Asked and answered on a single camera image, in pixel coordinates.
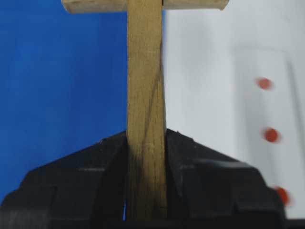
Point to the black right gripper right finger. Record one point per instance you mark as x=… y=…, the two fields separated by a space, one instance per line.
x=210 y=190

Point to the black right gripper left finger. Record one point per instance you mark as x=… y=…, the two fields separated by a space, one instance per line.
x=80 y=191

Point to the wooden mallet hammer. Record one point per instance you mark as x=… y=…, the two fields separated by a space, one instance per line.
x=146 y=122

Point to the white paper sheet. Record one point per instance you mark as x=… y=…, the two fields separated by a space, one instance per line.
x=235 y=82

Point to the blue mat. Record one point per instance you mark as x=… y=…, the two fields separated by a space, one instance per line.
x=63 y=85

